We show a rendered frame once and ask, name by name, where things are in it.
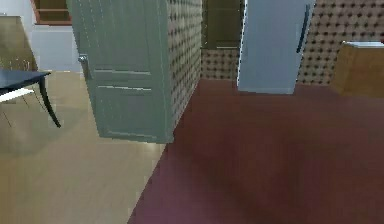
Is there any grey-green room door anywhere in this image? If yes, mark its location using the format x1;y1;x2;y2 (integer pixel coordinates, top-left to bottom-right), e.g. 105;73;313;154
65;0;175;145

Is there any pale blue fridge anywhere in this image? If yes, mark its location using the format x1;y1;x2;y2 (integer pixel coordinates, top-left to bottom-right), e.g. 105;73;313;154
236;0;317;95

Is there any brown framed window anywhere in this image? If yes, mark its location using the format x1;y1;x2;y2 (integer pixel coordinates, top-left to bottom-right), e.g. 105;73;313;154
30;0;73;27

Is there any wooden cupboard with white top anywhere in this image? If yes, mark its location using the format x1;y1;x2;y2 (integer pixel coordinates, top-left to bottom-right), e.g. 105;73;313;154
330;40;384;99

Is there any black table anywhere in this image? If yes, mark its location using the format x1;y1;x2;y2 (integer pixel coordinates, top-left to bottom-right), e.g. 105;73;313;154
0;68;63;129

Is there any silver door handle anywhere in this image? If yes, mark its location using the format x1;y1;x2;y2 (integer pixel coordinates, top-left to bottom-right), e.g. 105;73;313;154
77;54;93;81

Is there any dark fridge handle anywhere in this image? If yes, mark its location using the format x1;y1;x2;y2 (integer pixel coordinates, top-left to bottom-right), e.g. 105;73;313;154
296;3;312;54

